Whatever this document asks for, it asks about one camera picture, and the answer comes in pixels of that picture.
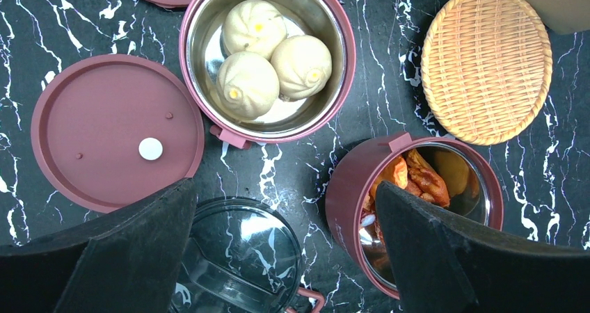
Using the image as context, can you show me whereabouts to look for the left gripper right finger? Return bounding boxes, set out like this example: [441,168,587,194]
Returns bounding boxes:
[376,182,589,312]

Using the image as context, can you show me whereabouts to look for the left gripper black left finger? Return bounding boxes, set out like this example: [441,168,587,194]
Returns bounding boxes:
[1,178,197,312]

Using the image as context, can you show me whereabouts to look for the red steel lunch bowl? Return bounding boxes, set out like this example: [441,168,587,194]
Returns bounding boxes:
[179,0,356,149]
[326,132,504,299]

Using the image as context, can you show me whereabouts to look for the fried chicken pieces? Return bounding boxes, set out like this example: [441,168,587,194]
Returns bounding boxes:
[360,149,450,243]

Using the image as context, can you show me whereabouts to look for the red round lid front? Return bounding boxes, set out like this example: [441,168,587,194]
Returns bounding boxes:
[31,54,205,213]

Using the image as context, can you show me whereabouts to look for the steamed bun front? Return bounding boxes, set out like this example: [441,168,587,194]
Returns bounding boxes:
[216,51,280,120]

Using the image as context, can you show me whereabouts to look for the steamed bun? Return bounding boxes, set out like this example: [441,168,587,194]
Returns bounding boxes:
[222,0,287,60]
[216,51,280,120]
[271,35,333,101]

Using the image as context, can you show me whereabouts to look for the red lunch box clip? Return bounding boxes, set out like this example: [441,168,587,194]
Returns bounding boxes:
[285,287,326,313]

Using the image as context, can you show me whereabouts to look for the dark transparent round lid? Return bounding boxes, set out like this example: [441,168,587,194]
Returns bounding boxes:
[169,198,302,312]

